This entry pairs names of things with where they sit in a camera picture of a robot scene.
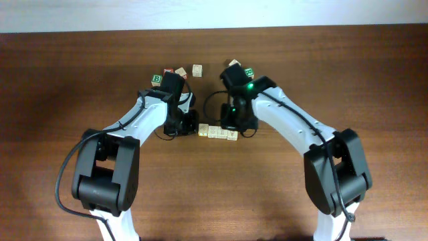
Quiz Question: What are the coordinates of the wooden block red letter D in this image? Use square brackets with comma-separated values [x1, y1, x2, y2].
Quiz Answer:
[227, 131, 238, 141]

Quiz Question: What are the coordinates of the wooden block letter H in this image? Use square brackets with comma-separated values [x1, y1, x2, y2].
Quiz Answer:
[217, 127, 228, 139]

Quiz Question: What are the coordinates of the wooden block yellow side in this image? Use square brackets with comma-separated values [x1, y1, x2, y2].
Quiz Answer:
[198, 123, 209, 137]

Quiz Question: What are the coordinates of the wooden block number five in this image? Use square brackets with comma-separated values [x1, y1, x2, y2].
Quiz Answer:
[208, 125, 219, 139]

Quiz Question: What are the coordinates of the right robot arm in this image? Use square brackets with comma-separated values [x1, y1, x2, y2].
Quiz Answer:
[220, 64, 372, 240]

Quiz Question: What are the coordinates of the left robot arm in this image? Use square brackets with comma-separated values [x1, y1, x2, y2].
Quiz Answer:
[71, 72, 199, 240]

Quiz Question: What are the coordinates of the green letter R block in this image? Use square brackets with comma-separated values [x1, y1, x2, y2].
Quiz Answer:
[244, 68, 255, 79]

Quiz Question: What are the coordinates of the green letter B block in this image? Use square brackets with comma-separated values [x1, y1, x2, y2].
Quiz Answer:
[150, 74, 163, 86]

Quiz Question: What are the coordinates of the red letter E block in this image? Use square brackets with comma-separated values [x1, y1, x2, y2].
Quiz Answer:
[175, 67, 188, 80]

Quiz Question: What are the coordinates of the wooden block red side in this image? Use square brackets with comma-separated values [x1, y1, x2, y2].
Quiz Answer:
[228, 59, 241, 66]

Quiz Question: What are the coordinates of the red letter Y block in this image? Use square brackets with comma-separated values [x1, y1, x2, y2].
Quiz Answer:
[163, 68, 175, 75]

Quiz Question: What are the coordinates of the plain wooden block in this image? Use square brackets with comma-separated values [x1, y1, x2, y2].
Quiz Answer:
[192, 64, 203, 78]

